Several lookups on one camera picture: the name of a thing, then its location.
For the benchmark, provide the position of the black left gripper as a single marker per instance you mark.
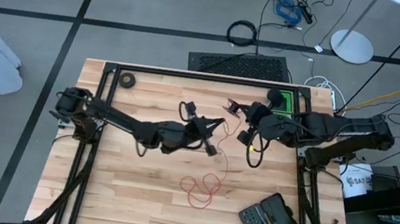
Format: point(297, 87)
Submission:
point(181, 136)

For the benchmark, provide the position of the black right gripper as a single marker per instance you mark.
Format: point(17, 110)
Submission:
point(275, 127)

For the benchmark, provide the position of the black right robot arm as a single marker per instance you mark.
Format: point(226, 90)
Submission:
point(337, 126)

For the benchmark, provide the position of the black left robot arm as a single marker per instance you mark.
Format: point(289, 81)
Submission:
point(114, 118)

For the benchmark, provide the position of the small yellow tag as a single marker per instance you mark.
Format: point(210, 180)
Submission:
point(252, 148)

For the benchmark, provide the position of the green plastic bin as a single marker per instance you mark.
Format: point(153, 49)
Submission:
point(288, 100)

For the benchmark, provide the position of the black floor grate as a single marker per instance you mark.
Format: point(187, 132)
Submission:
point(241, 65)

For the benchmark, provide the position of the black tape roll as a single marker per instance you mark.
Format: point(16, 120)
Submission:
point(127, 80)

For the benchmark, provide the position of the black bit set case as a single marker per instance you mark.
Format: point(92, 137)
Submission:
point(268, 223)

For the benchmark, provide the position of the white round lamp base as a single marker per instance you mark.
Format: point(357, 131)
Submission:
point(352, 47)

